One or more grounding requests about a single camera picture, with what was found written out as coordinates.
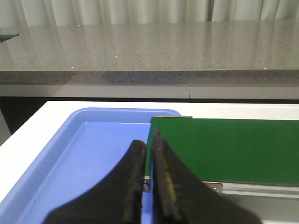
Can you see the green conveyor belt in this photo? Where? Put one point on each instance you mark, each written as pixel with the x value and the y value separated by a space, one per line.
pixel 229 149

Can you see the blue plastic tray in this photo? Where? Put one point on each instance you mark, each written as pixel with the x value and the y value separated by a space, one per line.
pixel 84 150

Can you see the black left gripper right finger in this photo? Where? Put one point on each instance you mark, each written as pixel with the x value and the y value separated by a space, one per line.
pixel 182 198

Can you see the grey pleated curtain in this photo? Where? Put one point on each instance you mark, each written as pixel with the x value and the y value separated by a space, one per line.
pixel 30 13

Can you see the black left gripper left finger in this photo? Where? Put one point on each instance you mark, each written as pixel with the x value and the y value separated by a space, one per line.
pixel 116 199

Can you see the aluminium conveyor frame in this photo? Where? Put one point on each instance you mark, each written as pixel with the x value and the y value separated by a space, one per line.
pixel 245 187

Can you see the grey stone countertop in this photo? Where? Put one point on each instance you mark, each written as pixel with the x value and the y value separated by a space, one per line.
pixel 224 59

